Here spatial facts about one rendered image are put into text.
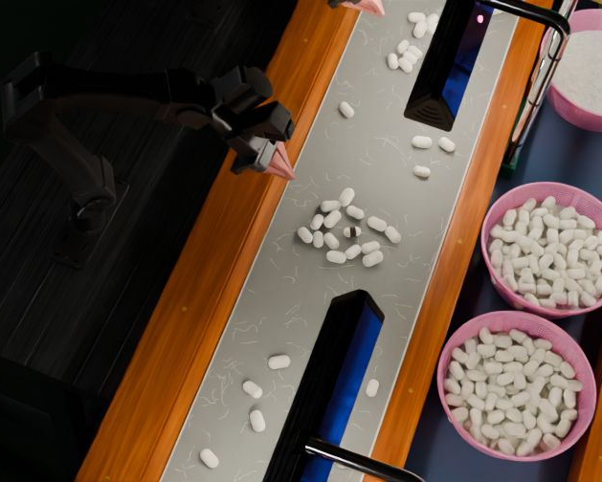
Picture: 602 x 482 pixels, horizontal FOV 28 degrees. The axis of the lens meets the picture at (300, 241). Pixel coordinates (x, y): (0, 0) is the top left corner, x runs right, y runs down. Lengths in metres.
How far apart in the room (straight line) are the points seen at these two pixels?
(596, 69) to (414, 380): 0.80
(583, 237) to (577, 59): 0.41
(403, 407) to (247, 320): 0.30
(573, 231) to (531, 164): 0.20
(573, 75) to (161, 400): 1.05
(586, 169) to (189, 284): 0.82
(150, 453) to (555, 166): 0.97
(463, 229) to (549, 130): 0.36
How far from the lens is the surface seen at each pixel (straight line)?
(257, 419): 1.95
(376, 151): 2.24
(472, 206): 2.18
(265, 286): 2.07
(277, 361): 1.99
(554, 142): 2.41
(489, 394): 2.04
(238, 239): 2.09
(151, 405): 1.95
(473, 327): 2.08
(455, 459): 2.06
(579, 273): 2.19
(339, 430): 1.63
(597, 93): 2.43
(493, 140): 2.27
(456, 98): 1.91
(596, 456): 2.03
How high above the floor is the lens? 2.59
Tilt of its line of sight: 61 degrees down
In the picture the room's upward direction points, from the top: 10 degrees clockwise
